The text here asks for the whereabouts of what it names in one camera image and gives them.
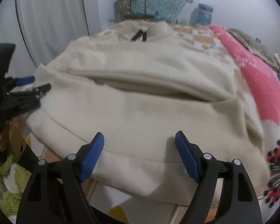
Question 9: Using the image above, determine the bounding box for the cream zip-up jacket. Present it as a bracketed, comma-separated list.
[24, 20, 271, 206]

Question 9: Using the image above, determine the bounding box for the checkered orange bed sheet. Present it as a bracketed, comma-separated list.
[37, 19, 267, 224]

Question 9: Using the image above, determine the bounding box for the grey curtain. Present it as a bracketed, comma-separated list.
[0, 0, 88, 77]

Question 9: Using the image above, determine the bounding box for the green fuzzy slipper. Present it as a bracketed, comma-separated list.
[0, 155, 31, 223]

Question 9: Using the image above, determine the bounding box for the pink floral blanket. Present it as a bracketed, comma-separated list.
[208, 24, 280, 208]

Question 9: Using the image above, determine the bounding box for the wooden chair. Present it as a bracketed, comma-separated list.
[114, 0, 155, 22]

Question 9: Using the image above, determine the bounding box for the green lace-trimmed pillow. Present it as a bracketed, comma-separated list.
[227, 28, 280, 72]

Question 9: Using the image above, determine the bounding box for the blue water jug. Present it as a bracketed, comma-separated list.
[195, 3, 213, 26]

